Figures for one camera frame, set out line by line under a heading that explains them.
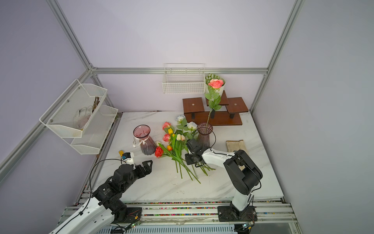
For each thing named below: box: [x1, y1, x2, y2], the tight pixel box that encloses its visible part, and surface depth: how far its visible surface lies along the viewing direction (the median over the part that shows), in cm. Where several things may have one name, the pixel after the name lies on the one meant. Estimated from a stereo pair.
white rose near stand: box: [175, 114, 187, 124], surface depth 113 cm
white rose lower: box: [186, 121, 198, 132], surface depth 109 cm
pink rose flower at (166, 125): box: [162, 121, 172, 131], surface depth 110 cm
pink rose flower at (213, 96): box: [204, 78, 224, 127], surface depth 83 cm
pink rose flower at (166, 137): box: [162, 133, 171, 142], surface depth 103 cm
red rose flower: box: [154, 146, 164, 158], surface depth 95 cm
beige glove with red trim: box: [225, 139, 247, 153], surface depth 103 cm
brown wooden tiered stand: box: [182, 90, 249, 126], surface depth 109 cm
